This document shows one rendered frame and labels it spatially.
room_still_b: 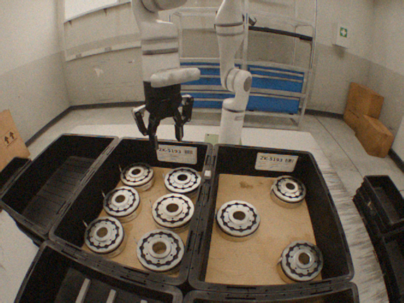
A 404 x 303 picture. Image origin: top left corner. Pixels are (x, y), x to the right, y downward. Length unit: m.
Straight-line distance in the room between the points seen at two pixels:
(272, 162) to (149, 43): 0.45
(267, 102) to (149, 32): 2.20
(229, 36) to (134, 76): 2.91
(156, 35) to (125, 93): 3.29
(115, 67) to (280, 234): 3.44
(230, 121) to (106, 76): 3.15
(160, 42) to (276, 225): 0.47
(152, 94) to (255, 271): 0.41
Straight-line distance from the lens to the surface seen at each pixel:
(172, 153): 0.59
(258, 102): 2.44
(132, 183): 0.56
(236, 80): 0.70
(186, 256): 0.33
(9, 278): 0.86
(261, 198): 0.55
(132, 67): 3.44
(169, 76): 0.32
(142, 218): 0.51
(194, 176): 0.55
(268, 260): 0.45
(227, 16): 0.63
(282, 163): 0.60
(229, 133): 0.78
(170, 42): 0.36
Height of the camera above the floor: 1.23
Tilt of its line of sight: 35 degrees down
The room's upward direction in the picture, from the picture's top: straight up
